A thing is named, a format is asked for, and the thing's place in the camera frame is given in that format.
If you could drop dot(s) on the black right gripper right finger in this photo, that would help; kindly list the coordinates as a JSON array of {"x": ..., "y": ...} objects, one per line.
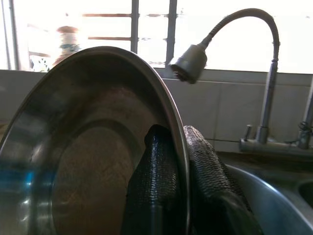
[{"x": 210, "y": 186}]

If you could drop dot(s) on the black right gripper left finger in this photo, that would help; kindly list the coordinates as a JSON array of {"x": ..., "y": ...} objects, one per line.
[{"x": 154, "y": 183}]

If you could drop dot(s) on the steel bowl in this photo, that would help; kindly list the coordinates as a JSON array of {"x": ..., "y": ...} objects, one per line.
[{"x": 85, "y": 159}]

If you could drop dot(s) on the stainless steel sink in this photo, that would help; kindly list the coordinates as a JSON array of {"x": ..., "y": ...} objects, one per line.
[{"x": 269, "y": 195}]

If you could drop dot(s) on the slim steel tap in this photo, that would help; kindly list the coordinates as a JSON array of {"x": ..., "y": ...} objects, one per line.
[{"x": 304, "y": 139}]

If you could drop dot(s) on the steel gooseneck faucet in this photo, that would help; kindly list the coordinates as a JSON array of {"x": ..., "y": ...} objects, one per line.
[{"x": 189, "y": 60}]

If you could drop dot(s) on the patterned ceramic vase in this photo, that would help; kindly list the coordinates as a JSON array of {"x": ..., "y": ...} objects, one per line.
[{"x": 67, "y": 36}]

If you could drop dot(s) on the aluminium window frame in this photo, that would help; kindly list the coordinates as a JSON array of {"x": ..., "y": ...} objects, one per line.
[{"x": 135, "y": 29}]

